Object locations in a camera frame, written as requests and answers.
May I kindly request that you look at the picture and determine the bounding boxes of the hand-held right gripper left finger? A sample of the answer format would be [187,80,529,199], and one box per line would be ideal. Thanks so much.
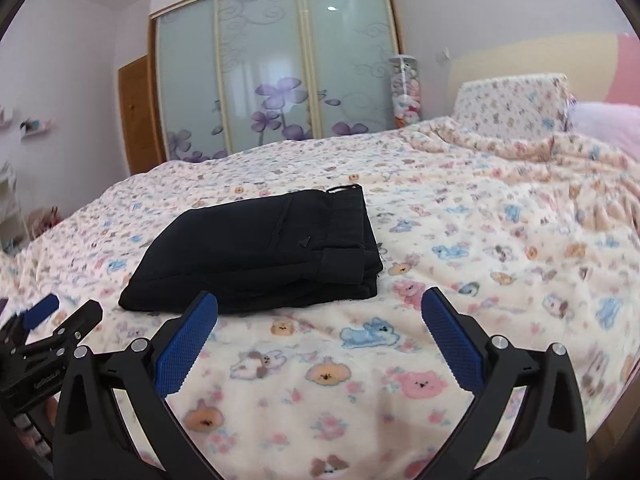
[52,291,221,480]

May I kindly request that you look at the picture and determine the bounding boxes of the wardrobe with floral glass doors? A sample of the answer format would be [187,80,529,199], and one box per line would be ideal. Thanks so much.
[149,0,401,163]

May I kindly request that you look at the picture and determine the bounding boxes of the black pants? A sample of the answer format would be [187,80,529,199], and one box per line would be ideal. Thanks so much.
[118,185,385,315]

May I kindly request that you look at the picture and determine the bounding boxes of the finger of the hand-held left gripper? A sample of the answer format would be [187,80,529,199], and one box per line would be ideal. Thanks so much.
[17,294,61,333]
[52,300,104,348]

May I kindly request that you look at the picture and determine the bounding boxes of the pink pillow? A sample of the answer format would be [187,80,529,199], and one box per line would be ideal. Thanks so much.
[566,101,640,157]

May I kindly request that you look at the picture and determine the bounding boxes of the small wall shelf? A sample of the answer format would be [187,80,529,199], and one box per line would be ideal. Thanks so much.
[20,118,54,139]

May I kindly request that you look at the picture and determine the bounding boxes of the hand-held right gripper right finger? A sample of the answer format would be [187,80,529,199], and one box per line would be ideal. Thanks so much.
[420,287,588,480]

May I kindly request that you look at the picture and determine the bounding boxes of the clear jar of plush toys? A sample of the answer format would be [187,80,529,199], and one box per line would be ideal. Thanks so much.
[389,54,424,129]

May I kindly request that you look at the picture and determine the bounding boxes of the printed wedge pillow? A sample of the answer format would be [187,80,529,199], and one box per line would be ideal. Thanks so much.
[452,74,574,139]

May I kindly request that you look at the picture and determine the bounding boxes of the small print bed sheet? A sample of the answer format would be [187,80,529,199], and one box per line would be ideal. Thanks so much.
[15,122,481,271]

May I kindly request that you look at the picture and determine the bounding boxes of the brown wooden door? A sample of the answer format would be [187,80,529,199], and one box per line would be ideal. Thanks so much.
[117,55,167,177]

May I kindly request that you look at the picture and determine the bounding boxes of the beige and pink headboard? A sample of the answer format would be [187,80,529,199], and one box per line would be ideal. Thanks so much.
[447,32,640,107]

